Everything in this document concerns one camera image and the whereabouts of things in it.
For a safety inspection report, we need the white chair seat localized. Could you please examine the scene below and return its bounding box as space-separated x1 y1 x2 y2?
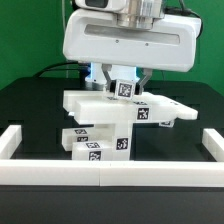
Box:
95 122 133 161

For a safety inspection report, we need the black hose cable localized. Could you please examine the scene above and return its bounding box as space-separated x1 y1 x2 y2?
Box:
32 0 88 79

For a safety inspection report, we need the small tagged cube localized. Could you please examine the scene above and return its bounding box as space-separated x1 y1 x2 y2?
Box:
114 79 136 100
159 120 175 128

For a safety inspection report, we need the white left fence wall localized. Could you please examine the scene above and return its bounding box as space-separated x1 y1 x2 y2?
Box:
0 125 22 159

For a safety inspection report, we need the white front fence wall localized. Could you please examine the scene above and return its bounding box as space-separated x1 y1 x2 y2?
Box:
0 160 224 187

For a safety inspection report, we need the white chair back frame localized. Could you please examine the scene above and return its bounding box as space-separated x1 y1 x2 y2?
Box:
63 90 198 125

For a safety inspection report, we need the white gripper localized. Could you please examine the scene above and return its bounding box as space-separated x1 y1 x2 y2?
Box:
63 0 202 95

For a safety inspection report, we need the white right fence wall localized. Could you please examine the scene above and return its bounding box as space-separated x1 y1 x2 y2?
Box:
202 128 224 162

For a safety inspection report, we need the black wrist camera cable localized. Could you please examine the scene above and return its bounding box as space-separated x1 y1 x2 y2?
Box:
164 6 204 38

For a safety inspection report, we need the white fence wall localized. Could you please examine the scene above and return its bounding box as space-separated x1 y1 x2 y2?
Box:
202 128 224 162
0 160 224 187
0 125 22 159

